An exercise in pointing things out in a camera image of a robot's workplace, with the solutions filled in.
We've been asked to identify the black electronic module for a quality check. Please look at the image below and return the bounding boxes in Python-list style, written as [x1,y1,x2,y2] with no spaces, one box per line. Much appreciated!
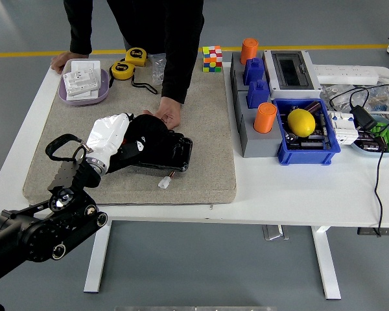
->
[298,137,332,152]

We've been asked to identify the yellow tape measure with strap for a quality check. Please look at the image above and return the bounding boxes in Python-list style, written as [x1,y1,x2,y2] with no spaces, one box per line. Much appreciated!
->
[108,60,159,95]

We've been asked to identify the colourful puzzle cube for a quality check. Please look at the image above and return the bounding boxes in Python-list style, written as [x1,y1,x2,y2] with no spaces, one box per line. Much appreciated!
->
[202,45,224,73]

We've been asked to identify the yellow lemon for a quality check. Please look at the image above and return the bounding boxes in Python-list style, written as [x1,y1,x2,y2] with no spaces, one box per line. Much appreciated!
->
[287,108,317,137]

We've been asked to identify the white power strip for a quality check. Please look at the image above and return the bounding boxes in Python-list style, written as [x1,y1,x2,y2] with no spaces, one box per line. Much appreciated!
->
[312,64,381,86]

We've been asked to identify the orange cylinder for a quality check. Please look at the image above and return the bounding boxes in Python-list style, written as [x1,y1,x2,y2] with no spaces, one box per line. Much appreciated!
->
[240,38,260,65]
[253,102,278,133]

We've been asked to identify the white circuit breaker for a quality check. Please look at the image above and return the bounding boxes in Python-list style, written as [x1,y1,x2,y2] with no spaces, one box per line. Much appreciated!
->
[327,110,360,147]

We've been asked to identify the glossy black panel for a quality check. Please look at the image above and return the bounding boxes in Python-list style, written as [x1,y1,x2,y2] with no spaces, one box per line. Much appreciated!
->
[116,131,194,172]

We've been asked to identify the grey-brown mat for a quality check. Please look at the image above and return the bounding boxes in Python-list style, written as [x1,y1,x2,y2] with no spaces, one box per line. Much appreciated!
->
[22,57,237,207]

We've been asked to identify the blue plastic block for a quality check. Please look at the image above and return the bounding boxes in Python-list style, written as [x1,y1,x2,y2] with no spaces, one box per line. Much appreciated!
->
[247,79,271,109]
[244,57,266,87]

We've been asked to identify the black table height controller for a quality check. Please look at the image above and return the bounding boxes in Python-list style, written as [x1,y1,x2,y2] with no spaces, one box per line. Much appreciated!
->
[357,227,389,236]

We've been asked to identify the clear plastic bag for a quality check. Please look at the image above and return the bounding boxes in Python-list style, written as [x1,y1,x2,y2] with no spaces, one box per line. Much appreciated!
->
[148,53,165,86]

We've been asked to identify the black power adapter with cord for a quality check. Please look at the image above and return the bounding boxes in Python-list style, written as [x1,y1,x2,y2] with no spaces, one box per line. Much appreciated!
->
[329,84,389,238]

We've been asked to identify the clear bag of blue parts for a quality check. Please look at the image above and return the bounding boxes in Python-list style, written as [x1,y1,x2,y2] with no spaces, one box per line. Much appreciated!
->
[364,87,389,113]

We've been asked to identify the person's right hand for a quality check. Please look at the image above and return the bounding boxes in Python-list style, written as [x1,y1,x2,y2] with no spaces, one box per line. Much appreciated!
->
[50,51,80,74]

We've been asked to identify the grey electrical distribution box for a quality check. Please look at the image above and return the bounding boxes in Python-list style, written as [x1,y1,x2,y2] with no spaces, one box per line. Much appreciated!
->
[262,49,322,100]

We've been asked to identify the grey holder block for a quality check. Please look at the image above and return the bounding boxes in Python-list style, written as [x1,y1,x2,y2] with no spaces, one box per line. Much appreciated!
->
[235,90,285,159]
[230,51,270,95]

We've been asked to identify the white switch plate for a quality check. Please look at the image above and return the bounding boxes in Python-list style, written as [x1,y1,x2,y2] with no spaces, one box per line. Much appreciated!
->
[65,68,109,102]
[70,60,102,74]

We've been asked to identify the white wire connector plug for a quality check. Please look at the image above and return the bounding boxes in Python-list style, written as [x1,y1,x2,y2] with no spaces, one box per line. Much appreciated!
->
[158,173,178,190]

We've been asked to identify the blue plastic bin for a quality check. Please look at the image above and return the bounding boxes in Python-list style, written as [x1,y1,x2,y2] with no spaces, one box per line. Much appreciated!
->
[272,98,342,167]

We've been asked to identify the white table leg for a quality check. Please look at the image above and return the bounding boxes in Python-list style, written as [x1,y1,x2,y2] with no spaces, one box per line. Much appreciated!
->
[83,219,113,294]
[311,225,342,301]

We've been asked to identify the clear bag of washers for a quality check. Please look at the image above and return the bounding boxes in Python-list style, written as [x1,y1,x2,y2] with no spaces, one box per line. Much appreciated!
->
[320,83,354,111]

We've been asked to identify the brown cylindrical capacitor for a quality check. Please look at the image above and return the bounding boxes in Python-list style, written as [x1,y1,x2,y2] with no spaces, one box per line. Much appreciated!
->
[303,100,322,115]

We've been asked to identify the green terminal blocks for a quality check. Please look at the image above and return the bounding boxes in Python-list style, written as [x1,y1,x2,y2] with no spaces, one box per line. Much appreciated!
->
[369,122,389,153]

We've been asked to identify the person's left hand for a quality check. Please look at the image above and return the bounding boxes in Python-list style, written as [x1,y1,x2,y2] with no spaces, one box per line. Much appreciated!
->
[141,96,182,130]

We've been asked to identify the dark capacitor pack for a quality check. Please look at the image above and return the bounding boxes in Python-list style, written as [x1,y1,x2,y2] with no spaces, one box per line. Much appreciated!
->
[358,131,389,153]

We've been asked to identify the person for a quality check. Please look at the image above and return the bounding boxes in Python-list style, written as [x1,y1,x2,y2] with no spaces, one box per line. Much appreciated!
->
[50,0,205,130]

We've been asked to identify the silver metal bracket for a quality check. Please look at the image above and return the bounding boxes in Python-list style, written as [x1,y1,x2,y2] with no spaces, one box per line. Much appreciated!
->
[262,224,290,241]

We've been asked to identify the white wall socket module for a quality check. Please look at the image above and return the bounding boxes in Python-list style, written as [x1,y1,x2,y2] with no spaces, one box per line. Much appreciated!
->
[63,69,100,95]

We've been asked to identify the purple plastic tray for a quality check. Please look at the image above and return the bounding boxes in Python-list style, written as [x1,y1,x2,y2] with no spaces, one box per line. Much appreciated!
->
[58,66,112,107]

